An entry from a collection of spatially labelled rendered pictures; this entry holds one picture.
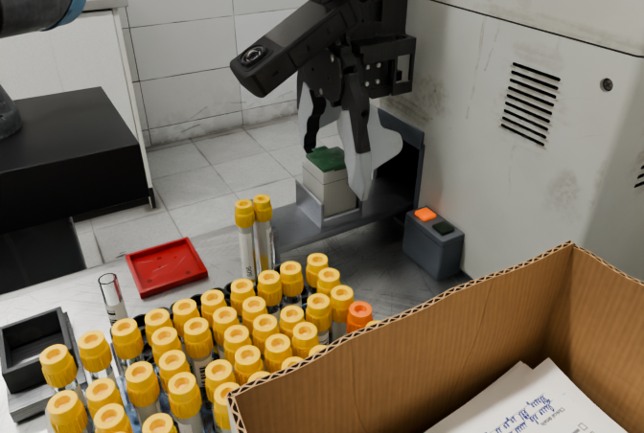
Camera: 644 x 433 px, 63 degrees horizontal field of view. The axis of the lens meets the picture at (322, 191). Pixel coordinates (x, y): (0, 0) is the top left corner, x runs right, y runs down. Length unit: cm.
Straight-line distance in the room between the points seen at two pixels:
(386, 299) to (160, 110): 243
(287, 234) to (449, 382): 24
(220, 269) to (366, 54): 26
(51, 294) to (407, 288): 35
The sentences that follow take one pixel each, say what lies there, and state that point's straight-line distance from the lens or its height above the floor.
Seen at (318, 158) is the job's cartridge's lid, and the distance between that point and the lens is 53.
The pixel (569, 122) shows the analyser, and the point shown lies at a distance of 42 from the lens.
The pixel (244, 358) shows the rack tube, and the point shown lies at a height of 99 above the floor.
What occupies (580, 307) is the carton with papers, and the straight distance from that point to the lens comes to 39.
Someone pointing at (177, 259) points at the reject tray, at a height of 88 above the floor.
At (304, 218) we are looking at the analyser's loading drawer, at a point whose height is 92.
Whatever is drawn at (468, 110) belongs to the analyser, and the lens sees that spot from 49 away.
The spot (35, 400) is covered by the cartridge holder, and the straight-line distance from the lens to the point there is 47.
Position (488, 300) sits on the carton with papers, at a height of 100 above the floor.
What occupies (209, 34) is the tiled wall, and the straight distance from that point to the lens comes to 283.
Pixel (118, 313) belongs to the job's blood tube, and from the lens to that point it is 42.
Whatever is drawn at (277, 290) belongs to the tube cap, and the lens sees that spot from 36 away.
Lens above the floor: 123
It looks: 31 degrees down
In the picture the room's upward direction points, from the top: straight up
